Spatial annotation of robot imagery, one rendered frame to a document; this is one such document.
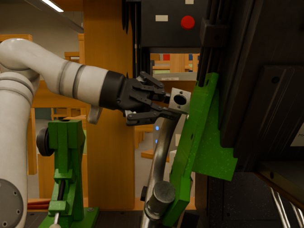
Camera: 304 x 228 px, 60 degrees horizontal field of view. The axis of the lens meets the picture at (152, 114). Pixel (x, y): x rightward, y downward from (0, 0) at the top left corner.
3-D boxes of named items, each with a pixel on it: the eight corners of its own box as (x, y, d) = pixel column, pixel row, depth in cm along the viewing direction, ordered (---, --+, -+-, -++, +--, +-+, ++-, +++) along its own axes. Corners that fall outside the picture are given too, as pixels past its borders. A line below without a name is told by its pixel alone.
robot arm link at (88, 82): (108, 96, 61) (82, 89, 61) (112, 59, 52) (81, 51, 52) (96, 127, 56) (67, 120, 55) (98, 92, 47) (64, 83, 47)
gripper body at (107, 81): (95, 90, 47) (146, 103, 47) (108, 59, 52) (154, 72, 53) (94, 115, 53) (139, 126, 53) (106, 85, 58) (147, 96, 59)
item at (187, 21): (209, 47, 66) (210, -16, 64) (140, 47, 65) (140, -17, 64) (199, 54, 78) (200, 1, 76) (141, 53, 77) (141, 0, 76)
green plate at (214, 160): (224, 214, 42) (264, 86, 40) (174, 201, 41) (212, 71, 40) (207, 187, 53) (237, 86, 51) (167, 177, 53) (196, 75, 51)
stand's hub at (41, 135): (46, 159, 61) (45, 128, 61) (33, 159, 61) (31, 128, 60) (57, 152, 69) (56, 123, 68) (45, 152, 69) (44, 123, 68)
